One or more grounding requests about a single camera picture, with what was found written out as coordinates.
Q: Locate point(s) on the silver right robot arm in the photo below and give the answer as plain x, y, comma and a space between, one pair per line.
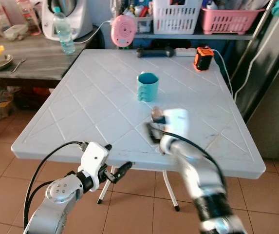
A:
197, 180

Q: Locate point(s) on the white plastic folding table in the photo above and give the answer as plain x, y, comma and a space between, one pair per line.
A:
105, 112

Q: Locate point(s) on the teal ceramic mug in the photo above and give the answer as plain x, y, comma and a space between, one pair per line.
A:
149, 87

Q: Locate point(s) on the orange and black device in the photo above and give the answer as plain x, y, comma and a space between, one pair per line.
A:
203, 59

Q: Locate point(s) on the pink round fan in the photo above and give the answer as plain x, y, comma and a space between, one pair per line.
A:
123, 30

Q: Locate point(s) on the clear storage box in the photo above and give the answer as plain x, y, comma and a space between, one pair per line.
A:
140, 22

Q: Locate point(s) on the grey wooden table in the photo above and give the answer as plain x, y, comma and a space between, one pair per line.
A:
37, 58

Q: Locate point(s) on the white plastic basket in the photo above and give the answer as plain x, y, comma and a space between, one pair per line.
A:
177, 19

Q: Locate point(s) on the clear water bottle teal cap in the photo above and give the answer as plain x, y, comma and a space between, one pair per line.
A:
65, 34

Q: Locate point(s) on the steel fork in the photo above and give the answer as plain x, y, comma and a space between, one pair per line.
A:
14, 68

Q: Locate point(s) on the white food processor steel bowl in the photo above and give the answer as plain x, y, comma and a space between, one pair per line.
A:
81, 19

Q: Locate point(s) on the pink plastic basket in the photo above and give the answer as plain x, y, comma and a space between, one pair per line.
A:
229, 22

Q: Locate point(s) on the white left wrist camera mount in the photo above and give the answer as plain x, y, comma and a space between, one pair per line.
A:
93, 161

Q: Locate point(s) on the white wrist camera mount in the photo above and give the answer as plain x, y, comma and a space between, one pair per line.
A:
93, 161
177, 122

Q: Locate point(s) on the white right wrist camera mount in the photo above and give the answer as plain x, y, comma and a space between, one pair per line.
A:
177, 122

